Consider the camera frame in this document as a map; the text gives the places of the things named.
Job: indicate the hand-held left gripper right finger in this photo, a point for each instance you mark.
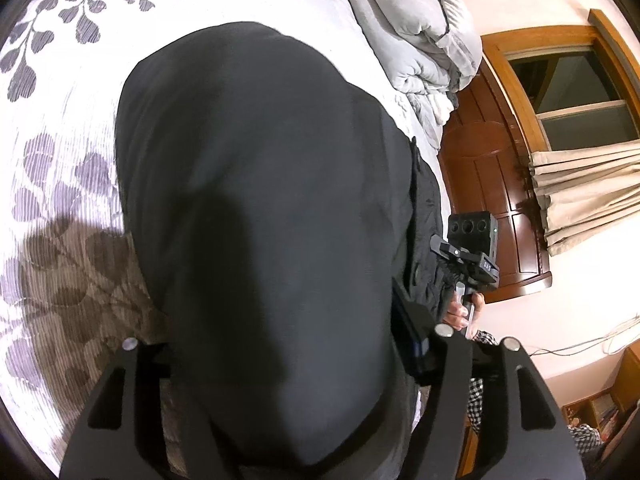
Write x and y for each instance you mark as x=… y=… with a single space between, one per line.
x=420 y=360

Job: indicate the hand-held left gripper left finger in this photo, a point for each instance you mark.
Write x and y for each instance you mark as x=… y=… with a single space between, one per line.
x=150 y=385

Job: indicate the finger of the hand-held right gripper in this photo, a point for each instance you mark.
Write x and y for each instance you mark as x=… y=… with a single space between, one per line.
x=445 y=250

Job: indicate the black pants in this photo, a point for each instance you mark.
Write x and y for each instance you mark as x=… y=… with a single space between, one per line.
x=260 y=185

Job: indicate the person's right forearm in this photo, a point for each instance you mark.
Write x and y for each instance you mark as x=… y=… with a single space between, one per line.
x=482 y=337

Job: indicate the person's right hand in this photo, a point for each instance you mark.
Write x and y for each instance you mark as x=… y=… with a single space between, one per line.
x=457 y=315

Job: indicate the dark wooden headboard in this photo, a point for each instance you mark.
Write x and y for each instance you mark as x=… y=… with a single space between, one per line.
x=485 y=160

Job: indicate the beige curtain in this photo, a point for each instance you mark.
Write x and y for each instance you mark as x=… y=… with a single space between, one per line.
x=590 y=190

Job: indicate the wooden-framed window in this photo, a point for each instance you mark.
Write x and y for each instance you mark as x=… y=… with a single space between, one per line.
x=565 y=75

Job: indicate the checked cloth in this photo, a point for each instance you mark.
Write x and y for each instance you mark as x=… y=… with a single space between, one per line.
x=587 y=440

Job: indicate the wooden shelf unit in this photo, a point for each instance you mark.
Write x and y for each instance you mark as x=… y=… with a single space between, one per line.
x=627 y=375

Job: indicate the grey folded duvet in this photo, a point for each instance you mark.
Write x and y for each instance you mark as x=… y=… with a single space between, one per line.
x=415 y=20

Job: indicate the white leaf-print bedspread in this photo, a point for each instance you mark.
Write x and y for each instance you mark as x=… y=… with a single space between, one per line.
x=65 y=125

